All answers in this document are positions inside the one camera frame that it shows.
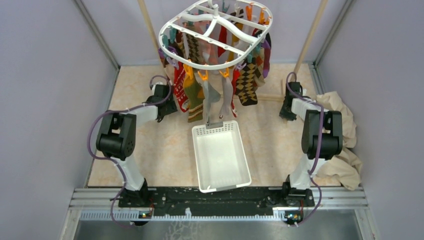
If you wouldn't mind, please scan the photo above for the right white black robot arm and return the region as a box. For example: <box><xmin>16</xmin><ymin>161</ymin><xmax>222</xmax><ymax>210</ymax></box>
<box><xmin>279</xmin><ymin>81</ymin><xmax>343</xmax><ymax>206</ymax></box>

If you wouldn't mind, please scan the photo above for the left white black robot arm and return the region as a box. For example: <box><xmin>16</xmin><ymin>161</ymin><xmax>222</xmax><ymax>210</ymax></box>
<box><xmin>96</xmin><ymin>83</ymin><xmax>178</xmax><ymax>207</ymax></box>

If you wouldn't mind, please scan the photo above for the white oval clip hanger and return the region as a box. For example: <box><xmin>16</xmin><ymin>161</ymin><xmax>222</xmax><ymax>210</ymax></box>
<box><xmin>157</xmin><ymin>0</ymin><xmax>274</xmax><ymax>71</ymax></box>

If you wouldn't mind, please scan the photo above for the wooden rack frame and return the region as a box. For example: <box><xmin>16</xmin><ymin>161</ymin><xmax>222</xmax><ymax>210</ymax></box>
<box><xmin>139</xmin><ymin>0</ymin><xmax>331</xmax><ymax>97</ymax></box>

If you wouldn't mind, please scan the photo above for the olive green striped sock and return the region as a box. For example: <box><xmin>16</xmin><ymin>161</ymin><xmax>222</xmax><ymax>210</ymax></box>
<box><xmin>182</xmin><ymin>72</ymin><xmax>205</xmax><ymax>123</ymax></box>

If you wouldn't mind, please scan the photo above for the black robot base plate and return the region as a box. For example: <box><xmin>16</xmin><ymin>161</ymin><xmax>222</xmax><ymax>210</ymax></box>
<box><xmin>118</xmin><ymin>186</ymin><xmax>315</xmax><ymax>217</ymax></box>

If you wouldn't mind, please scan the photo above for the cream crumpled cloth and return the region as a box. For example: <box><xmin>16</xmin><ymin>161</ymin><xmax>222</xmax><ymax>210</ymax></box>
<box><xmin>308</xmin><ymin>91</ymin><xmax>364</xmax><ymax>191</ymax></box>

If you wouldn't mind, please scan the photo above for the aluminium rail front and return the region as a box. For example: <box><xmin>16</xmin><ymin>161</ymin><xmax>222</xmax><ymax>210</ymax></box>
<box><xmin>69</xmin><ymin>187</ymin><xmax>369</xmax><ymax>222</ymax></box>

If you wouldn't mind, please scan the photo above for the white perforated plastic basket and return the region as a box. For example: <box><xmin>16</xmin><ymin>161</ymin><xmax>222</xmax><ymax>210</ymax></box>
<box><xmin>191</xmin><ymin>120</ymin><xmax>252</xmax><ymax>193</ymax></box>

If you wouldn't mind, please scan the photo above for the red white patterned sock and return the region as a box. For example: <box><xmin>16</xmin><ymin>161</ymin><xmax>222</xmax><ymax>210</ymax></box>
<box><xmin>173</xmin><ymin>62</ymin><xmax>190</xmax><ymax>113</ymax></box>

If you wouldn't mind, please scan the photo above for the brown yellow argyle sock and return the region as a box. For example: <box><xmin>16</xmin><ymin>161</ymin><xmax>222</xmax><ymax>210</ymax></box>
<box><xmin>235</xmin><ymin>59</ymin><xmax>265</xmax><ymax>106</ymax></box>

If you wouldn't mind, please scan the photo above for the taupe grey sock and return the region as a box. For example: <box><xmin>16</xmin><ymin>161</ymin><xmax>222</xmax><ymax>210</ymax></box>
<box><xmin>219</xmin><ymin>71</ymin><xmax>233</xmax><ymax>119</ymax></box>

